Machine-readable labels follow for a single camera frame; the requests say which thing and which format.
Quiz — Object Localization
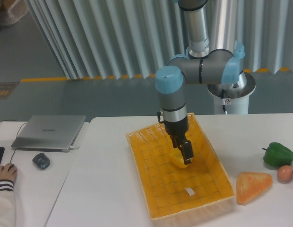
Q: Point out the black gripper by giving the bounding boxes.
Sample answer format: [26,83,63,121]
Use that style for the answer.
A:
[164,117,193,165]

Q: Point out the yellow bell pepper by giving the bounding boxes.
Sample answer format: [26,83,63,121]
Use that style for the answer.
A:
[169,148,189,169]

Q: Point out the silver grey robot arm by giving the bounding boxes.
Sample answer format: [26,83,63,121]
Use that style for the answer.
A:
[155,0,242,165]

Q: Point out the striped white sleeve forearm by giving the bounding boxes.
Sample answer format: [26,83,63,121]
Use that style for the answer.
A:
[0,180,16,227]

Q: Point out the green bell pepper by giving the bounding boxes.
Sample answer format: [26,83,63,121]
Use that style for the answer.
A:
[262,142,293,167]

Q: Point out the person's hand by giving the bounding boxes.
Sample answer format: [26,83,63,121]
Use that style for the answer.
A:
[0,163,17,183]

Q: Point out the white paper label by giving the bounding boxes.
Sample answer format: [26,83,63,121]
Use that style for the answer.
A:
[185,187,195,196]

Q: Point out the yellow woven basket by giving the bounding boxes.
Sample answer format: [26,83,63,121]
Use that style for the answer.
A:
[126,113,235,221]

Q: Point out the triangular toast bread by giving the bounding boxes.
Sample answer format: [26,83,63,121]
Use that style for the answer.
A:
[236,172,273,205]

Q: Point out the brown egg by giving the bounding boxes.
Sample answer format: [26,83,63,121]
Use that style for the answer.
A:
[277,165,293,182]

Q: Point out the silver laptop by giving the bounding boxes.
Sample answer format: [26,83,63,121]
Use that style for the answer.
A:
[11,115,86,152]

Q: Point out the grey folding partition screen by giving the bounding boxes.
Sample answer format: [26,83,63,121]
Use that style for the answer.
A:
[26,0,293,79]

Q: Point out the dark grey puck device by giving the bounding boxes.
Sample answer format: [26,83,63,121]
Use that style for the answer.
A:
[32,153,51,170]

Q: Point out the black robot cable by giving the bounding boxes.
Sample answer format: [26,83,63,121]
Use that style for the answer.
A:
[221,89,230,115]

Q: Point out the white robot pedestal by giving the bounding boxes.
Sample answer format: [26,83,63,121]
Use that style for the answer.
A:
[207,72,256,114]

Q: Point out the black mouse cable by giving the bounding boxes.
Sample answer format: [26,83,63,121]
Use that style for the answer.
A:
[0,119,29,164]

